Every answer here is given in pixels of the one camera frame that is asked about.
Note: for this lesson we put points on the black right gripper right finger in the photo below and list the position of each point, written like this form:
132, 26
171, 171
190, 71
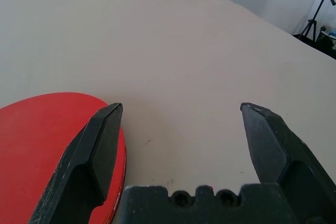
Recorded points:
275, 150

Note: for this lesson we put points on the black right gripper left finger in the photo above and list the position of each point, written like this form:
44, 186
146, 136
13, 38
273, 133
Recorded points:
78, 161

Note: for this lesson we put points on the red ping-pong paddle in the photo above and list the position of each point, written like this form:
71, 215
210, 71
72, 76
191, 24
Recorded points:
39, 142

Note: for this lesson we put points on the black camera tripod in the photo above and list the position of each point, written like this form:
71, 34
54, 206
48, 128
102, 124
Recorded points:
311, 22

